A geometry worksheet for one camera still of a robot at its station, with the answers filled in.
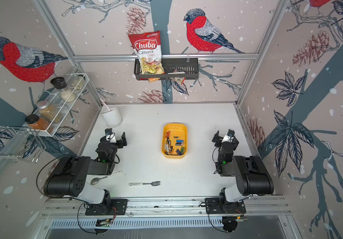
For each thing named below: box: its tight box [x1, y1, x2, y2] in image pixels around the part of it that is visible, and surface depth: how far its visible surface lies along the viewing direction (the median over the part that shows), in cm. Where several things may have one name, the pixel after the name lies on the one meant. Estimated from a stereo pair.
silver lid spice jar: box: [36, 100, 63, 124], surface depth 66 cm
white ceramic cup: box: [100, 106, 123, 127], surface depth 103 cm
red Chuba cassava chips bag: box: [128, 30, 166, 83], surface depth 85 cm
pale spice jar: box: [71, 74, 86, 91], surface depth 87 cm
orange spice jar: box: [24, 114, 50, 130], surface depth 61 cm
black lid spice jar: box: [49, 76, 76, 103], surface depth 76 cm
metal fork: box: [128, 181, 162, 186], surface depth 82 cm
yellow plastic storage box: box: [161, 122, 188, 159], surface depth 99 cm
